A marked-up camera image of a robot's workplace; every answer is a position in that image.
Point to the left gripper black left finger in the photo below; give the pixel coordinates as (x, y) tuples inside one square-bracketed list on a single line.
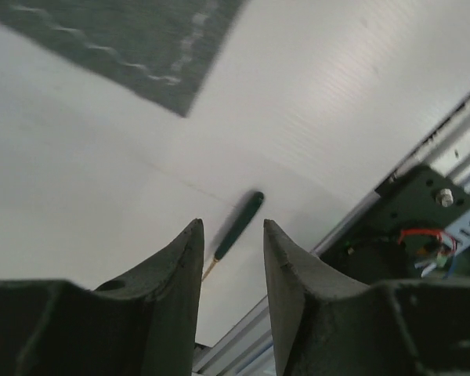
[(142, 322)]

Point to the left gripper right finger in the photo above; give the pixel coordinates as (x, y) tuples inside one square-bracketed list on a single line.
[(326, 323)]

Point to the gold fork green handle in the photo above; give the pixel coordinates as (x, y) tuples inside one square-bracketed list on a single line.
[(235, 225)]

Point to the grey cloth napkin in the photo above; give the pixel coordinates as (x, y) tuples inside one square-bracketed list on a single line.
[(160, 50)]

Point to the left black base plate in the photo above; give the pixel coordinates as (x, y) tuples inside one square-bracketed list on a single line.
[(373, 247)]

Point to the blue slotted cable duct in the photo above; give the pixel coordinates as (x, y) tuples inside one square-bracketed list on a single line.
[(460, 231)]

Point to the aluminium front rail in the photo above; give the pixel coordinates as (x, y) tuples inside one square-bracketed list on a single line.
[(248, 348)]

